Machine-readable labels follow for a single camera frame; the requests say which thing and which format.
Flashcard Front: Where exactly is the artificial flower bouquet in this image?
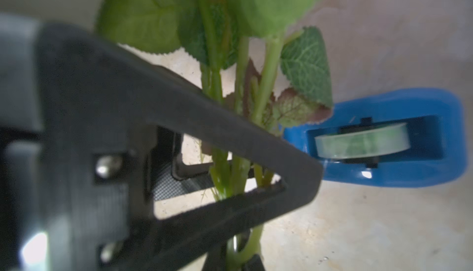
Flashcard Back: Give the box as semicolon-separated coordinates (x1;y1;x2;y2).
95;0;338;271

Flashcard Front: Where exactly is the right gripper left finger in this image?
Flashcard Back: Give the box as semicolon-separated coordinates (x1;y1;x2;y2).
202;252;226;271

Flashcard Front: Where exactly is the blue tape dispenser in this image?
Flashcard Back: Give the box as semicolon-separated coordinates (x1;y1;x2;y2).
283;87;468;188

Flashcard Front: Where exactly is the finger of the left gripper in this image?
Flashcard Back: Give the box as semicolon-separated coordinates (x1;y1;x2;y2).
151;127;214;202
35;23;323;271

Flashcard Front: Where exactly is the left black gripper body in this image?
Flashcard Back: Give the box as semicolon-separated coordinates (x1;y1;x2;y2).
1;14;48;271

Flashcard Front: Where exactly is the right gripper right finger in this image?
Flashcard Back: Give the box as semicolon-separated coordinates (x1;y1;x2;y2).
241;254;266;271

